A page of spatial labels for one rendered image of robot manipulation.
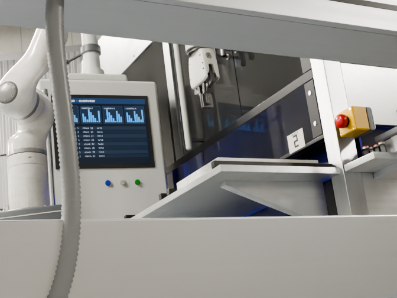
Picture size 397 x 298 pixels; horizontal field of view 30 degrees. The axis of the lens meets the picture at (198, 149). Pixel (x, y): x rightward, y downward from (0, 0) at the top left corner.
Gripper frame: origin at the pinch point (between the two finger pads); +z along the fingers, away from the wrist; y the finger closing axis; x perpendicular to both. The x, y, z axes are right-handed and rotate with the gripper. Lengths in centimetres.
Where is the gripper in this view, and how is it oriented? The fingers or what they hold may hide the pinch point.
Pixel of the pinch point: (206, 101)
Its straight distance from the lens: 214.3
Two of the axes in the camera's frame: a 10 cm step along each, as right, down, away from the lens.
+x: -8.8, -0.3, -4.7
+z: 1.2, 9.5, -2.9
